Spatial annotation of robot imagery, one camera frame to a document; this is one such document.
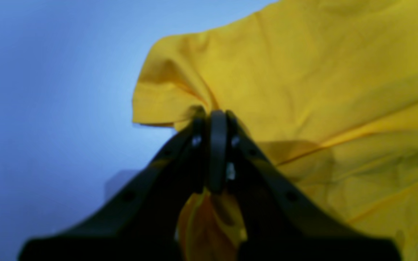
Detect yellow T-shirt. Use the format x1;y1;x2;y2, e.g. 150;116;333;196
132;0;418;261

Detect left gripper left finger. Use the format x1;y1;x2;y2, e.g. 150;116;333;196
19;109;206;261

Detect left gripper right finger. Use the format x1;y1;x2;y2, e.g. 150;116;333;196
208;111;401;261

